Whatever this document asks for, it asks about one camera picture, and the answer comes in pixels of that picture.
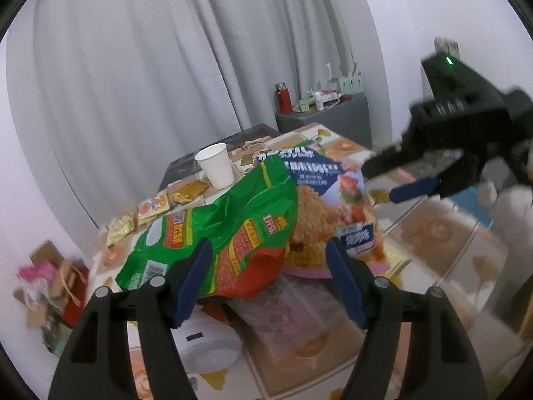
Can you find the yellow sachet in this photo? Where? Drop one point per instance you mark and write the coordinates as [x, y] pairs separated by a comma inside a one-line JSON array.
[[121, 227]]

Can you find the red thermos bottle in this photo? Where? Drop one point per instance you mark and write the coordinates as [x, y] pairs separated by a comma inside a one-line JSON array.
[[283, 99]]

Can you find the blue trash basket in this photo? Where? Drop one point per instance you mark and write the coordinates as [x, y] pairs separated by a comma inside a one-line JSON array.
[[468, 200]]

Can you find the white paper cup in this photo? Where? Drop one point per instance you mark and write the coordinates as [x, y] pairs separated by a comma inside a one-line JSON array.
[[216, 165]]

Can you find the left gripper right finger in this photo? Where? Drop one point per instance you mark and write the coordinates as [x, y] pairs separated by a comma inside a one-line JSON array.
[[441, 362]]

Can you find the grey curtain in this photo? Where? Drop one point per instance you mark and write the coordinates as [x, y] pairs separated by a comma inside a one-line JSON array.
[[120, 88]]

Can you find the red gift bag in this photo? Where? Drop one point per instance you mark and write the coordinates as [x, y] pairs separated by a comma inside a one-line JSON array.
[[74, 283]]

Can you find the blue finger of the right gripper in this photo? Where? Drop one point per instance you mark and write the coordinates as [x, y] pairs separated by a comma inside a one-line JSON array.
[[422, 187]]

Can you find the orange sachet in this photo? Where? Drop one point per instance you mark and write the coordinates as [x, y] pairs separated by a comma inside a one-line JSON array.
[[152, 208]]

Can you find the orange blue snack bag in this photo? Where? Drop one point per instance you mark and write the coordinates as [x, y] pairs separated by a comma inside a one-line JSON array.
[[332, 202]]

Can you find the green snack bag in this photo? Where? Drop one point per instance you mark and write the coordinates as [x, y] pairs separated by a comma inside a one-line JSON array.
[[249, 227]]

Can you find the gold sachet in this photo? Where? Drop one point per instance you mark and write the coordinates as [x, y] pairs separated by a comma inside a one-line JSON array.
[[183, 193]]

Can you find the patterned tablecloth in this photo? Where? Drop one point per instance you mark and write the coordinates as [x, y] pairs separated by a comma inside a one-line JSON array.
[[440, 244]]

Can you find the white round container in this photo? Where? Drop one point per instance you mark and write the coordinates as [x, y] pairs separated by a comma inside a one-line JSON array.
[[206, 345]]

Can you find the grey cabinet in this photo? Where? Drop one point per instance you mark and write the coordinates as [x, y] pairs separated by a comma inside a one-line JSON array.
[[349, 119]]

